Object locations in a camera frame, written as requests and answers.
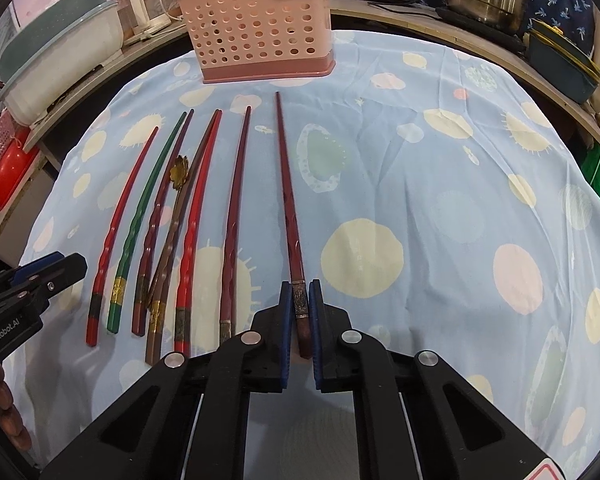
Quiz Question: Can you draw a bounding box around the blue printed wall cloth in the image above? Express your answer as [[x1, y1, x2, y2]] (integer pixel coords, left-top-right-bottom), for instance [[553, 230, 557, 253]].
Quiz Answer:
[[325, 0, 598, 51]]

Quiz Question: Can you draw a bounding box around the dark purple chopstick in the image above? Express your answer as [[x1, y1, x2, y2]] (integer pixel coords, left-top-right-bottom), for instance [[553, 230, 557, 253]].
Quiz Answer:
[[132, 108, 195, 337]]

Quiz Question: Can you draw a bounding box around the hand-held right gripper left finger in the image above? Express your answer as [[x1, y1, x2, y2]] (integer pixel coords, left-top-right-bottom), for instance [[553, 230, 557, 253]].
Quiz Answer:
[[37, 281, 293, 480]]

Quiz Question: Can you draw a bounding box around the green chopstick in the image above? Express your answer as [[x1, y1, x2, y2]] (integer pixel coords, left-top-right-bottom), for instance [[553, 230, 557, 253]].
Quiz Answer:
[[107, 112, 187, 334]]

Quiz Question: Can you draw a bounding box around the gold flower spoon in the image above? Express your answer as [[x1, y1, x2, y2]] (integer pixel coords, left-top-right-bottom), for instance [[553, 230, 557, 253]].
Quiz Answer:
[[149, 154, 191, 311]]

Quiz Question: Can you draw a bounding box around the red plastic basin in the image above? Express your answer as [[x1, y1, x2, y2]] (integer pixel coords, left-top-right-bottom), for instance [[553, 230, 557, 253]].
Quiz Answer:
[[0, 139, 40, 209]]

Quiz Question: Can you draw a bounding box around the white kitchen appliance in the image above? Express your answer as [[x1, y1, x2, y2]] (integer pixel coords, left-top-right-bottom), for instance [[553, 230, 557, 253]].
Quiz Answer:
[[116, 0, 173, 43]]

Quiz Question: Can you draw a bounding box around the maroon chopstick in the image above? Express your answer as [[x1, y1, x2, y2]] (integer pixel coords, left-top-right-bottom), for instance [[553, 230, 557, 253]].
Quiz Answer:
[[218, 105, 252, 346], [274, 91, 314, 359]]

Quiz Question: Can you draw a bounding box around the blue yellow lunch box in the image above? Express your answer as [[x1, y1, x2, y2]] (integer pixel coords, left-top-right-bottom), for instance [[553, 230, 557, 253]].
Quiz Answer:
[[526, 17, 600, 105]]

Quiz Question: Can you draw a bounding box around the black induction cooker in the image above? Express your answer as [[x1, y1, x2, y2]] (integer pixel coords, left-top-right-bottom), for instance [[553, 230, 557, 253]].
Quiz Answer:
[[434, 6, 527, 53]]

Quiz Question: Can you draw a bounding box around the person's left hand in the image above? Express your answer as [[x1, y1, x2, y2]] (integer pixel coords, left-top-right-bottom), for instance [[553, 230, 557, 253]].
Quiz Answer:
[[0, 360, 32, 455]]

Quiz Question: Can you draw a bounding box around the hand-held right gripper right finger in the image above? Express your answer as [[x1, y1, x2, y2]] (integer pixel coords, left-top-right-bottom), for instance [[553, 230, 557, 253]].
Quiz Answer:
[[309, 279, 568, 480]]

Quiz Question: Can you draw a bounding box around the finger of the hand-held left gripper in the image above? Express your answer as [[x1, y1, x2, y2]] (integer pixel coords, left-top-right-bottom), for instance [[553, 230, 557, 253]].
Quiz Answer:
[[0, 252, 65, 296], [10, 254, 89, 311]]

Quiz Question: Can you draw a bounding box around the pink perforated utensil basket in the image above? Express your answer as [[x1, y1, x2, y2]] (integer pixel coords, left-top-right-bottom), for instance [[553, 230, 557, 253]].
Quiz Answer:
[[175, 0, 337, 85]]

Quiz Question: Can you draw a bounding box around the red chopstick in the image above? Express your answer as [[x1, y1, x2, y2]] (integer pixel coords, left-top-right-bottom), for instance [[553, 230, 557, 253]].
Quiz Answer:
[[174, 109, 224, 354], [86, 127, 159, 346]]

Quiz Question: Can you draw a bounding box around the brown chopstick gold band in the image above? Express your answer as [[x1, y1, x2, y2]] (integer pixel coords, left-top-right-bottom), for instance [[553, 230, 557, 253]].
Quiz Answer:
[[145, 109, 219, 366]]

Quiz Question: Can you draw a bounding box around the grey white dish basin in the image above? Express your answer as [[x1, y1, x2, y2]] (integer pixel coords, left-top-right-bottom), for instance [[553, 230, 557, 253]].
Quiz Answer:
[[0, 0, 127, 127]]

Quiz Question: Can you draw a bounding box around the blue dotted tablecloth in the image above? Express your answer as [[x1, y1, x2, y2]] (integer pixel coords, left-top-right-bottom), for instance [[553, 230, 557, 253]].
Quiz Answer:
[[2, 27, 600, 480]]

